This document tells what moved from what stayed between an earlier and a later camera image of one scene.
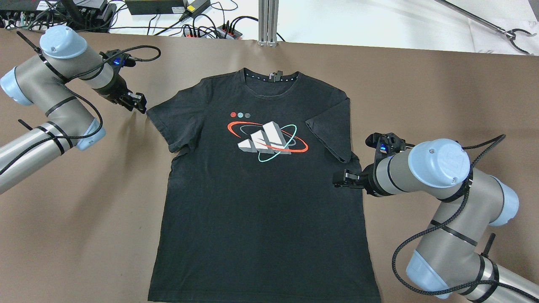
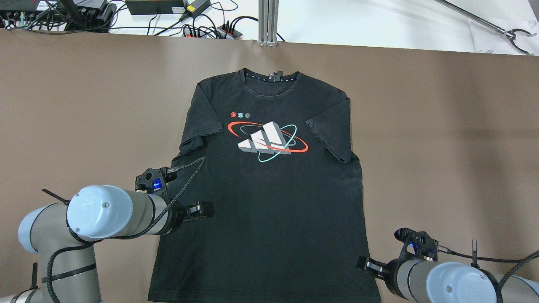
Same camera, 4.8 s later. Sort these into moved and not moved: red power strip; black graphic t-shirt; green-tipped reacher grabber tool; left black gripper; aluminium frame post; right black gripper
Moved: right black gripper; left black gripper
Not moved: aluminium frame post; red power strip; black graphic t-shirt; green-tipped reacher grabber tool
